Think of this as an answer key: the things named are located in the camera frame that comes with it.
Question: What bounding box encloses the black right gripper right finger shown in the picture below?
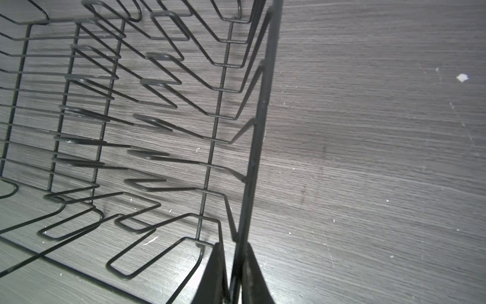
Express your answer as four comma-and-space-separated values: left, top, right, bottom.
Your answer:
242, 244, 275, 304

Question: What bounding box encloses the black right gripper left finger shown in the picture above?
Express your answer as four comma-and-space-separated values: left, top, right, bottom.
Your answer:
192, 243, 227, 304

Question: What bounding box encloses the black wire dish rack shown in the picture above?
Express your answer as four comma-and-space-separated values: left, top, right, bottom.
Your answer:
1, 1, 283, 303

